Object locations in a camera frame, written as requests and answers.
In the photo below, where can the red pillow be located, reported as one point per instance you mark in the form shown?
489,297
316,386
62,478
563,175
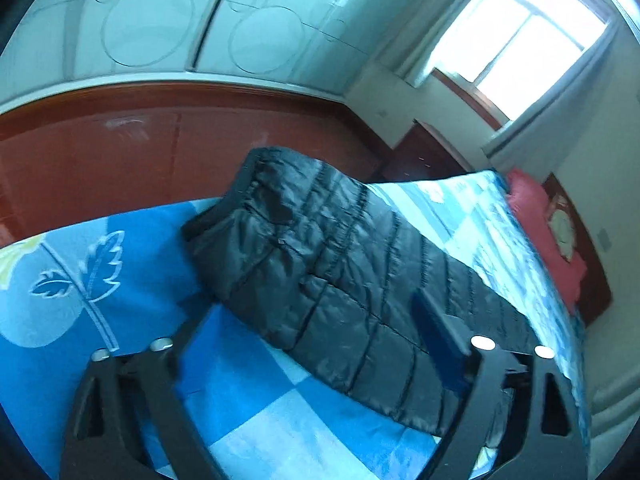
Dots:
535,225

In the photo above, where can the dark wooden nightstand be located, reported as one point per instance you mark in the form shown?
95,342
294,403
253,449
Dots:
425,155

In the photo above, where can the white and red wardrobe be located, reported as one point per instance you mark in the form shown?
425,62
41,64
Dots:
175,85

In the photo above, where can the window with red-brown sill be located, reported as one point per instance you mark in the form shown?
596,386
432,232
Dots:
520,45

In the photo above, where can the blue patterned bed sheet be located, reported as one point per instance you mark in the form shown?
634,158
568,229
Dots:
240,410

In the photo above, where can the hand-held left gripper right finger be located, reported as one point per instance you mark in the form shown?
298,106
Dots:
440,345

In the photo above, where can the wall socket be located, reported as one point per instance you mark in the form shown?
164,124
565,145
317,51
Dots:
605,239

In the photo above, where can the cream printed cushion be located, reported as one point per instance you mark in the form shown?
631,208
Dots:
564,232

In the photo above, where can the black puffer jacket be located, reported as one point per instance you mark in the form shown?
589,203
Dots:
320,265

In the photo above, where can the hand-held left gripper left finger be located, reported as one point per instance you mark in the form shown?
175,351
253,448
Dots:
161,390

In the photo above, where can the white curtain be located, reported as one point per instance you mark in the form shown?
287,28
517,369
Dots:
440,25
560,110

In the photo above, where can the dark wooden headboard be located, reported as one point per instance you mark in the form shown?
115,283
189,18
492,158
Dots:
595,285

